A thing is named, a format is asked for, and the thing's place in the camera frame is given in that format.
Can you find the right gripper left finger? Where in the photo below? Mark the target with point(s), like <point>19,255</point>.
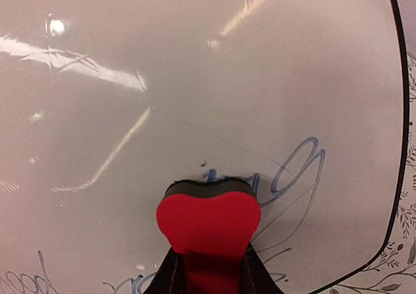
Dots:
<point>170,277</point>

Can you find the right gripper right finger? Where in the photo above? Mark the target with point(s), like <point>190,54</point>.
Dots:
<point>254,277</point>

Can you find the red whiteboard eraser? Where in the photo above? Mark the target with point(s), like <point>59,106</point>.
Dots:
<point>209,225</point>

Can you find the white whiteboard with black frame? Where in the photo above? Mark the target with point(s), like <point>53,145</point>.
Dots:
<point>104,103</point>

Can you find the floral patterned table mat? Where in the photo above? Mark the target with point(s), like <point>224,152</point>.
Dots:
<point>393,271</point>

